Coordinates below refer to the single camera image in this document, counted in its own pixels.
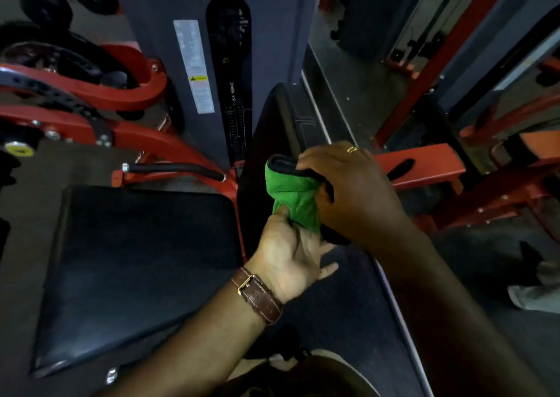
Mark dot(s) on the person's right hand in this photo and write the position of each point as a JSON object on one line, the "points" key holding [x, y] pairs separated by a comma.
{"points": [[363, 195]]}

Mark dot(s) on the person's left hand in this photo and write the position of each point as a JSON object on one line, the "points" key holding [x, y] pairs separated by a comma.
{"points": [[284, 261]]}

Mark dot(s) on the person's left thumb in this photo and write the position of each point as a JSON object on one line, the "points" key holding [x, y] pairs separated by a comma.
{"points": [[282, 217]]}

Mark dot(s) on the person's left little finger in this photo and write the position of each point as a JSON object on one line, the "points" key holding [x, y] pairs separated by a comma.
{"points": [[329, 270]]}

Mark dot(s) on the person's right fingers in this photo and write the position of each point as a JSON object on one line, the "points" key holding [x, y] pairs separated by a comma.
{"points": [[337, 158]]}

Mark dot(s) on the green cloth with black edge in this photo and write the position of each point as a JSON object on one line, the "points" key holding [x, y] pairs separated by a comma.
{"points": [[293, 191]]}

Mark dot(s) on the person's left forearm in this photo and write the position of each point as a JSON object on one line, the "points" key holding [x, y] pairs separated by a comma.
{"points": [[197, 344]]}

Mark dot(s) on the person's right forearm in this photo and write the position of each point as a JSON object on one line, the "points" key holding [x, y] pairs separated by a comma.
{"points": [[450, 322]]}

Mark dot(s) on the black padded machine backrest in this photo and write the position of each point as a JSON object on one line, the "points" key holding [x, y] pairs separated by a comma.
{"points": [[280, 138]]}

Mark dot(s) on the black weight stack plates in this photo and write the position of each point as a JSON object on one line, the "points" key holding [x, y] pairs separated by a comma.
{"points": [[232, 82]]}

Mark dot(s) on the grey weight stack cover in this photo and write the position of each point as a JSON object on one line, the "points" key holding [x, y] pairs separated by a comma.
{"points": [[271, 42]]}

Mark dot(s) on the black padded machine seat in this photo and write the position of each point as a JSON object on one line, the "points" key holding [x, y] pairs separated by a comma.
{"points": [[131, 270]]}

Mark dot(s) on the white warning label sticker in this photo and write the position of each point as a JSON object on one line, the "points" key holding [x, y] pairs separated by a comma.
{"points": [[194, 66]]}

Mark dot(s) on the black perforated cam plate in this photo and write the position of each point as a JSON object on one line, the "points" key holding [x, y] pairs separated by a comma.
{"points": [[57, 93]]}

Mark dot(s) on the yellow adjustment knob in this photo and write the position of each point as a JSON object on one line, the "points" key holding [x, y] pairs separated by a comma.
{"points": [[18, 148]]}

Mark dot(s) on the red bracket with slot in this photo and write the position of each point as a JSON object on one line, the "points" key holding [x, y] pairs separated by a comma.
{"points": [[426, 165]]}

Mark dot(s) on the red slanted machine post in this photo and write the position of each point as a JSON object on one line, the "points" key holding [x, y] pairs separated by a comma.
{"points": [[442, 55]]}

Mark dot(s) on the red gym machine frame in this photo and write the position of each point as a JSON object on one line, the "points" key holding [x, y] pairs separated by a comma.
{"points": [[144, 141]]}

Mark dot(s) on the red machine base frame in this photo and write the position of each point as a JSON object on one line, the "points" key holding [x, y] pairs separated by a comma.
{"points": [[503, 191]]}

